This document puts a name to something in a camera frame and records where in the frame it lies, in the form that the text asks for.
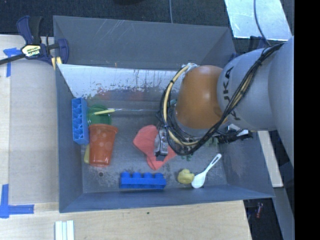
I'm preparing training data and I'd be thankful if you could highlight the red-orange cloth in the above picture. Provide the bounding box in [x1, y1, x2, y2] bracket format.
[132, 124, 177, 172]

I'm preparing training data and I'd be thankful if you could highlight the yellow toy duck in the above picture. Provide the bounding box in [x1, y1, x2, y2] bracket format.
[177, 168, 196, 185]

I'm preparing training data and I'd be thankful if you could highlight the blue toy building brick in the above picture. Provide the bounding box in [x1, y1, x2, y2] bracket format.
[118, 171, 168, 191]
[71, 97, 90, 146]

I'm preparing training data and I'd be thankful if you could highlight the white plastic spoon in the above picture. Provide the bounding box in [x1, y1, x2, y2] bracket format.
[190, 153, 223, 190]

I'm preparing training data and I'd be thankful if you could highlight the orange plastic cup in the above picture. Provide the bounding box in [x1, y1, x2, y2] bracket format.
[88, 123, 119, 168]

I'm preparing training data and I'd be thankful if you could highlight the yellow plastic straw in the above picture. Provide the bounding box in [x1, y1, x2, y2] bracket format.
[94, 108, 116, 116]

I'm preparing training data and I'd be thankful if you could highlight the green plastic cup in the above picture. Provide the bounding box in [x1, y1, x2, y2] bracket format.
[86, 104, 113, 127]

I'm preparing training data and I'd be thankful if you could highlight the yellow plastic piece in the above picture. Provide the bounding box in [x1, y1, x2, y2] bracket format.
[83, 143, 91, 165]

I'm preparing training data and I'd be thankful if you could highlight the grey metal bin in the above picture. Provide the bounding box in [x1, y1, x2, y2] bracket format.
[52, 15, 277, 214]

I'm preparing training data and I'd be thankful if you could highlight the pale wood board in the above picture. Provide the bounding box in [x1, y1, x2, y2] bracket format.
[8, 57, 61, 206]

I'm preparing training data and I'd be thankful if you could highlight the black cylinder on white bracket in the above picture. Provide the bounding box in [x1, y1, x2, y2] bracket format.
[218, 123, 254, 143]

